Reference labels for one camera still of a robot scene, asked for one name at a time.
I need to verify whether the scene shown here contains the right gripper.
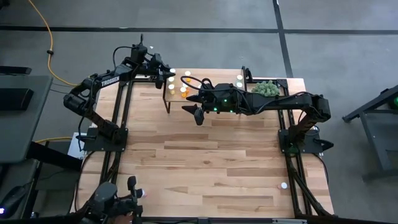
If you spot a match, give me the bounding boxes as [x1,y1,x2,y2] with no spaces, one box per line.
[181,83,247,126]

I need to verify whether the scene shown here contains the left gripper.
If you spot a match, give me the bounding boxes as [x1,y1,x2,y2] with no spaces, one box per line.
[144,52,177,90]

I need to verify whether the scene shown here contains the black leader arm with gripper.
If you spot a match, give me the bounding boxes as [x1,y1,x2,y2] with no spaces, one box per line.
[77,175,144,224]

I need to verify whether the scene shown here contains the green plant in woven pot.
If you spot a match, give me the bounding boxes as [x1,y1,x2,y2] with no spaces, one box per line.
[251,80,281,98]

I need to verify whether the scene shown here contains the grey desk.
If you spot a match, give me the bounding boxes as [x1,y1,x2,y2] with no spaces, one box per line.
[0,74,53,165]

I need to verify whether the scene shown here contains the black-framed side table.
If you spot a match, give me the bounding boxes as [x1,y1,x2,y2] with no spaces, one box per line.
[341,84,398,181]

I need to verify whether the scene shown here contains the black computer mouse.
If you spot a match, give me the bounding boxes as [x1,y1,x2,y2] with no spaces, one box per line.
[0,184,28,219]

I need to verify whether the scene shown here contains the wooden shelf black metal frame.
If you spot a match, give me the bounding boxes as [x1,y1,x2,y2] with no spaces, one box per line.
[162,64,248,114]

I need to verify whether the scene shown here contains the black camera cable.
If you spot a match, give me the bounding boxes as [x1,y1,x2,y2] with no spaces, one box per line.
[180,75,216,94]

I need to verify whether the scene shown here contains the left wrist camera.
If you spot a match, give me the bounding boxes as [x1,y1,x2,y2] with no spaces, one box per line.
[130,43,149,65]

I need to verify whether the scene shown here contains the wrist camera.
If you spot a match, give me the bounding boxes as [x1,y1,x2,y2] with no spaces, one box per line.
[217,82,234,93]
[130,43,149,65]

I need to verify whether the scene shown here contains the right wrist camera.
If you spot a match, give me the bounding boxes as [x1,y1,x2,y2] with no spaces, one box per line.
[217,82,234,93]

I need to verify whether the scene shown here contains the black aluminium rig frame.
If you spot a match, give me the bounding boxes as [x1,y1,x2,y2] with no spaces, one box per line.
[70,70,335,224]

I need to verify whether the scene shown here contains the yellow extension cable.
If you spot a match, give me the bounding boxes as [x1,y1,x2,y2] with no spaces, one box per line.
[27,0,78,87]

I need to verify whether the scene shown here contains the silver bracket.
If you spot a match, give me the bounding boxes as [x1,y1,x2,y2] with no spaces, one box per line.
[272,218,307,224]

